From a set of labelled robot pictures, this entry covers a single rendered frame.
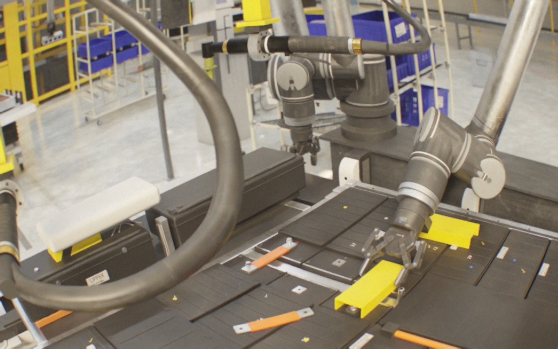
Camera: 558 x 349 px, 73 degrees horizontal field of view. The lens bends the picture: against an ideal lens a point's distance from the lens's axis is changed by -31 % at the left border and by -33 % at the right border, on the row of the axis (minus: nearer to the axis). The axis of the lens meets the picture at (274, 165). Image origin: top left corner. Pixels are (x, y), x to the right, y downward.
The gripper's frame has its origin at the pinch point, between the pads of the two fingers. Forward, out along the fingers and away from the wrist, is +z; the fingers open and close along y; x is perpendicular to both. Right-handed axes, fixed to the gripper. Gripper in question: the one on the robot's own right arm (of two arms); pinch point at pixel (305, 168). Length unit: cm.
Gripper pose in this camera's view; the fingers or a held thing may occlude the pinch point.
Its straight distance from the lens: 189.7
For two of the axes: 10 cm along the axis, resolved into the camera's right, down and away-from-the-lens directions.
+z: 1.1, 9.2, 3.7
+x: -7.0, -1.9, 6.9
